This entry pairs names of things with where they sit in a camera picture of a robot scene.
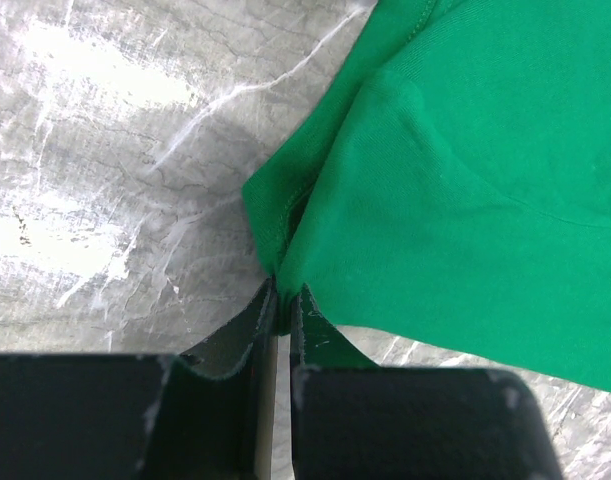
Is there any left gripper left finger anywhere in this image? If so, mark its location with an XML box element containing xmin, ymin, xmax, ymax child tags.
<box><xmin>0</xmin><ymin>280</ymin><xmax>277</xmax><ymax>479</ymax></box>

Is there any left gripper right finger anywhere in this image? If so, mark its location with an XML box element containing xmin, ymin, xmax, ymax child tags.
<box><xmin>290</xmin><ymin>289</ymin><xmax>562</xmax><ymax>479</ymax></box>

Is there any green t shirt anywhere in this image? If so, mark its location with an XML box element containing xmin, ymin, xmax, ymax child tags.
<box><xmin>242</xmin><ymin>1</ymin><xmax>611</xmax><ymax>392</ymax></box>

